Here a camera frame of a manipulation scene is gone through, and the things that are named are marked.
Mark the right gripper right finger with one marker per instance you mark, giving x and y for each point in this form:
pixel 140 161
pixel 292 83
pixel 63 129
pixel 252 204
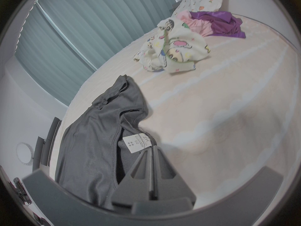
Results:
pixel 169 182

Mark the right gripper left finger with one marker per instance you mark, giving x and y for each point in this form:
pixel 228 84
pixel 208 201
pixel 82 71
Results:
pixel 136 185

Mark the black T-shirt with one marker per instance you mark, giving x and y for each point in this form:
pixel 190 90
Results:
pixel 94 138

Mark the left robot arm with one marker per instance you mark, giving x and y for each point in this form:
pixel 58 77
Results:
pixel 20 189

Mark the bed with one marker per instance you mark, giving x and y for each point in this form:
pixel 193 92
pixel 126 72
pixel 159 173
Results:
pixel 223 102

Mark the dark chest of drawers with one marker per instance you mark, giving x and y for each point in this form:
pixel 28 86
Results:
pixel 50 140

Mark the round white mirror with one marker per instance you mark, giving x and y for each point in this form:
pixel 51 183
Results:
pixel 24 153

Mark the white printed pyjama top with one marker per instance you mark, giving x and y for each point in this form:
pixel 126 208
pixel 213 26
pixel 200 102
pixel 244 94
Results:
pixel 178 48

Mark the blue-green curtain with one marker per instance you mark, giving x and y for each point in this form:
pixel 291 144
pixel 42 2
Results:
pixel 54 62
pixel 105 15

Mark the pink garment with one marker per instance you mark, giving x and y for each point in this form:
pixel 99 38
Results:
pixel 197 25

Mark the purple satin garment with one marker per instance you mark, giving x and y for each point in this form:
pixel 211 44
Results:
pixel 223 23

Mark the white printed pillow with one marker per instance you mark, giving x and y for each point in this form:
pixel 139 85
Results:
pixel 202 0

